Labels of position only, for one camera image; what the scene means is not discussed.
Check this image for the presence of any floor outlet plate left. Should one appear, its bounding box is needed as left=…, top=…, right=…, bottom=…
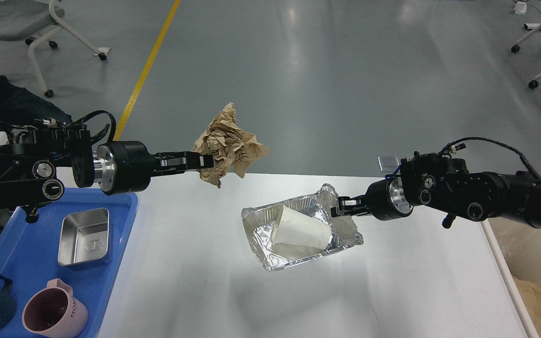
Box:
left=377, top=156, right=400, bottom=173

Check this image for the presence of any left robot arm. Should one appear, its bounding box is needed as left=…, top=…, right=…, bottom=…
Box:
left=0, top=110, right=214, bottom=223

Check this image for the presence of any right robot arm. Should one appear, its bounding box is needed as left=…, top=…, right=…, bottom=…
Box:
left=331, top=138, right=541, bottom=229

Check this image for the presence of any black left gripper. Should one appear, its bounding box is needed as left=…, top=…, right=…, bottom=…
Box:
left=96, top=141, right=215, bottom=195

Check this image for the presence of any grey office chair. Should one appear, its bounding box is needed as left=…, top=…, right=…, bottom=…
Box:
left=0, top=0, right=108, bottom=98

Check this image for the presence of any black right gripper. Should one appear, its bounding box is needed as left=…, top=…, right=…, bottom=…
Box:
left=331, top=177, right=414, bottom=221

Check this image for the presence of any pink mug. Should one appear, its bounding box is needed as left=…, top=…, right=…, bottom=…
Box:
left=22, top=278, right=89, bottom=338

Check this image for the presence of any stainless steel rectangular dish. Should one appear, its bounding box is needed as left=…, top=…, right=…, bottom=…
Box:
left=57, top=208, right=112, bottom=269

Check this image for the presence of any blue plastic tray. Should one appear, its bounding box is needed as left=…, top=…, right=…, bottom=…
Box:
left=0, top=188, right=138, bottom=338

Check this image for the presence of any white paper cup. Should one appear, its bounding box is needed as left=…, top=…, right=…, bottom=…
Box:
left=270, top=206, right=332, bottom=250

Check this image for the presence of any aluminium foil tray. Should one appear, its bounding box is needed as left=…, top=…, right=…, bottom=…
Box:
left=242, top=184, right=363, bottom=271

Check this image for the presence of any beige plastic bin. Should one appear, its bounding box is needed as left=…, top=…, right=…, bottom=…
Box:
left=481, top=218, right=541, bottom=338

